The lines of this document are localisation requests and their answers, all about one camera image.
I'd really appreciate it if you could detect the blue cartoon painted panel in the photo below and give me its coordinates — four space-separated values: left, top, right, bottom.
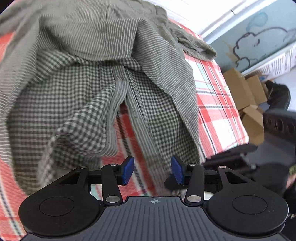
203 0 296 73

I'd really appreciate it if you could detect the green white checked shirt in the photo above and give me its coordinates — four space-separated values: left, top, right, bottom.
0 0 218 197

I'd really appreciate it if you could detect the red plaid blanket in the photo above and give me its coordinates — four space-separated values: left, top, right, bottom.
0 19 250 241

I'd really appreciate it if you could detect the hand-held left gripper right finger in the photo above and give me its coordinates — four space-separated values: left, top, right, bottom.
171 155 257 206

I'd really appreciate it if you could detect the white printed paper sheet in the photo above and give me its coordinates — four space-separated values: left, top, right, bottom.
256 45 296 78

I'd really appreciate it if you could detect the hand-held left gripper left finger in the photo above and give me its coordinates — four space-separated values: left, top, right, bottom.
47 156 135 205

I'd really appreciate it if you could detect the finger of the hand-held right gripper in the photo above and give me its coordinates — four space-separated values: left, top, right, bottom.
203 145 257 171

